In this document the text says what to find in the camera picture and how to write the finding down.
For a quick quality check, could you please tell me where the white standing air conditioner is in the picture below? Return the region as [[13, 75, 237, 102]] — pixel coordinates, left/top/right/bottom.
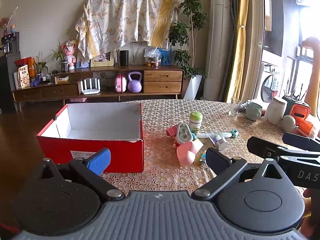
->
[[203, 0, 234, 102]]

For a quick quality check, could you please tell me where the white router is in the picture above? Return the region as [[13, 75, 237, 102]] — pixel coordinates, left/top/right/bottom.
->
[[80, 78, 101, 95]]

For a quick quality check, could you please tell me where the red cardboard box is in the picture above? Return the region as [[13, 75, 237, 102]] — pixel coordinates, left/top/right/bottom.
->
[[37, 102, 145, 173]]

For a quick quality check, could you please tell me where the slim potted plant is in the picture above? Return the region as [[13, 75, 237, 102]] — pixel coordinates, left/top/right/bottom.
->
[[35, 52, 49, 80]]

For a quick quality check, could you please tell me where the small clear bottle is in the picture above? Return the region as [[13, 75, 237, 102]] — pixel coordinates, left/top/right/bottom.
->
[[209, 130, 228, 151]]

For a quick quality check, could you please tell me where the orange plastic container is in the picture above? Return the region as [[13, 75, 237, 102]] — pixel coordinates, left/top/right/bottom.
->
[[296, 120, 314, 138]]

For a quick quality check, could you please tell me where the clear drinking glass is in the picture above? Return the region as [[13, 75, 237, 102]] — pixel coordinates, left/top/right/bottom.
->
[[229, 98, 242, 117]]

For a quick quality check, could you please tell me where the orange box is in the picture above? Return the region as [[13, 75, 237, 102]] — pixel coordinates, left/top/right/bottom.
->
[[27, 57, 37, 78]]

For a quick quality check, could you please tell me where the orange green utensil holder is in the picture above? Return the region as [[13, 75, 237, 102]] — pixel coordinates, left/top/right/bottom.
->
[[282, 84, 312, 125]]

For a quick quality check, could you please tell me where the brown printed box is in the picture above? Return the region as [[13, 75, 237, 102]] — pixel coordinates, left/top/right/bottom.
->
[[17, 65, 30, 89]]

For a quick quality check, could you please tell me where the cream photo frame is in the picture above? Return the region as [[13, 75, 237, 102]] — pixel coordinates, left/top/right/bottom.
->
[[90, 51, 115, 67]]

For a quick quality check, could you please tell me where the floral printed cloth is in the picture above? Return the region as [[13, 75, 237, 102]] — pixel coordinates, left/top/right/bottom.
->
[[75, 0, 180, 58]]

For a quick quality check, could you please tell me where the green tree in white planter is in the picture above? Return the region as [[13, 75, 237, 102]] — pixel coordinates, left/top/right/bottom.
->
[[168, 0, 208, 100]]

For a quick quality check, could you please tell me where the green-lidded bottle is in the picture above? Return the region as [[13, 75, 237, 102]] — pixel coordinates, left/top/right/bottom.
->
[[189, 112, 203, 134]]

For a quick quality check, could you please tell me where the wooden TV cabinet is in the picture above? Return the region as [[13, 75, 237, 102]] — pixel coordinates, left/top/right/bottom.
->
[[12, 64, 185, 105]]

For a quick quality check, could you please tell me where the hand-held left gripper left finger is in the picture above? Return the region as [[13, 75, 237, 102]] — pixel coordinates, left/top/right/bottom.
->
[[19, 148, 125, 203]]

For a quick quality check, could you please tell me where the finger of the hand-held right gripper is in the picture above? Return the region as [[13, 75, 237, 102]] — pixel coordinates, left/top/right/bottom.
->
[[247, 136, 320, 161], [282, 132, 320, 153]]

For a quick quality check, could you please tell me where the white teal oval case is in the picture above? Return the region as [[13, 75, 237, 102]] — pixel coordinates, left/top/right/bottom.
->
[[175, 123, 194, 145]]

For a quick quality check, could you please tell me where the pink heart-shaped container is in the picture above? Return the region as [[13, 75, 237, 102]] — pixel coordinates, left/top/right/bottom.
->
[[176, 140, 203, 166]]

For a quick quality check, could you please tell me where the plant in patterned pot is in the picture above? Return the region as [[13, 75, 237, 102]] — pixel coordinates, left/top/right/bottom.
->
[[50, 40, 69, 72]]

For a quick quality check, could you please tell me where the pale green round container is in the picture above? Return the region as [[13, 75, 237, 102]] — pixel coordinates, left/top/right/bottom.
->
[[280, 115, 298, 133]]

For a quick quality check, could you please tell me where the green mug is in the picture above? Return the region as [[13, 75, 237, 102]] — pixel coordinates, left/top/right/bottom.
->
[[246, 102, 263, 121]]

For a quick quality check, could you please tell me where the purple kettlebell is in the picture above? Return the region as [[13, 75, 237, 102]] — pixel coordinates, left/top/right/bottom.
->
[[127, 71, 143, 93]]

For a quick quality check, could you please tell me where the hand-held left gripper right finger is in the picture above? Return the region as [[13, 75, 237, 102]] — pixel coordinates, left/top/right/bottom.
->
[[191, 147, 290, 202]]

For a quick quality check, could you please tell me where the clear plastic bag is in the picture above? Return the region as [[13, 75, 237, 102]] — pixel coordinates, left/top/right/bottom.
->
[[144, 47, 162, 67]]

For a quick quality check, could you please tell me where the pink small case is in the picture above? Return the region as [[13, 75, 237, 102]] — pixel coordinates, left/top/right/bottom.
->
[[114, 74, 127, 92]]

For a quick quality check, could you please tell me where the person's right hand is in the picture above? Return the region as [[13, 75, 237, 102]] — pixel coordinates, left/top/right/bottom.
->
[[300, 187, 320, 233]]

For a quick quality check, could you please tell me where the washing machine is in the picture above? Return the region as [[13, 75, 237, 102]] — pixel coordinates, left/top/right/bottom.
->
[[260, 62, 287, 103]]

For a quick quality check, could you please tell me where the pink doll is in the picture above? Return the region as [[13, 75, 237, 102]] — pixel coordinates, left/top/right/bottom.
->
[[62, 40, 79, 70]]

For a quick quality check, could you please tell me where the black tall appliance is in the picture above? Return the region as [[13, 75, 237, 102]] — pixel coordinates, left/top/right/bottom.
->
[[0, 32, 20, 113]]

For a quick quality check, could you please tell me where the yellow curtain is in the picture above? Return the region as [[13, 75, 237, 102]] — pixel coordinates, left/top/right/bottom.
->
[[220, 0, 263, 103]]

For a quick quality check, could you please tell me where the peach curved chair back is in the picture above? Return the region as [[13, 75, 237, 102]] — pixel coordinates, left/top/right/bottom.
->
[[301, 37, 320, 117]]

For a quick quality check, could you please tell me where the white kettle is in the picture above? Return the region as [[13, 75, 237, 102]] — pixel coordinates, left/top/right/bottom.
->
[[264, 96, 288, 125]]

